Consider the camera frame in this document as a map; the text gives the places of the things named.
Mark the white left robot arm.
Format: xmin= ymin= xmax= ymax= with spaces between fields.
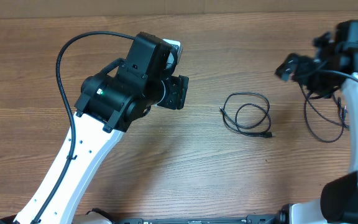
xmin=0 ymin=32 xmax=189 ymax=224

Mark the thin black USB cable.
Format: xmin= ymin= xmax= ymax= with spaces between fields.
xmin=300 ymin=86 xmax=346 ymax=144

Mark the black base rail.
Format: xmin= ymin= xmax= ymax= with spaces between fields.
xmin=73 ymin=205 xmax=291 ymax=224

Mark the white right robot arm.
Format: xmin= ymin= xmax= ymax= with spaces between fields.
xmin=275 ymin=20 xmax=358 ymax=223

